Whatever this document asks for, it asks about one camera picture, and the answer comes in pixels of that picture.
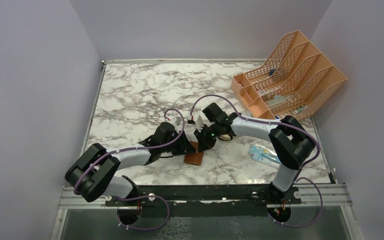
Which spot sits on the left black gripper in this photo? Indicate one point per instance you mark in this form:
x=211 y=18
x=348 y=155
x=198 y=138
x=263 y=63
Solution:
x=184 y=146

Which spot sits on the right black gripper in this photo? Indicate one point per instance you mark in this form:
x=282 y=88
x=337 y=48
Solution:
x=204 y=144

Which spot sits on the brown leather card holder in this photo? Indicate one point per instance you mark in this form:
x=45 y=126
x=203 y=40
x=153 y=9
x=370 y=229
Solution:
x=194 y=158

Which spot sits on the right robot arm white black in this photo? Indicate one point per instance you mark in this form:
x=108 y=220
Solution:
x=292 y=144

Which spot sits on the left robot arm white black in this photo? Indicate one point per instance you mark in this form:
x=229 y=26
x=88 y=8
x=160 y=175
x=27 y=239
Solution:
x=93 y=174

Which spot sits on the beige oval tray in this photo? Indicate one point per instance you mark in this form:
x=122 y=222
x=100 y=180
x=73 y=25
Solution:
x=226 y=137

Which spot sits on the orange plastic file organizer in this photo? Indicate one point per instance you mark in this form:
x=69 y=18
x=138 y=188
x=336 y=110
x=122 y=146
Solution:
x=296 y=79

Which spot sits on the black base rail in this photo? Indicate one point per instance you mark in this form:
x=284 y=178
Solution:
x=196 y=201

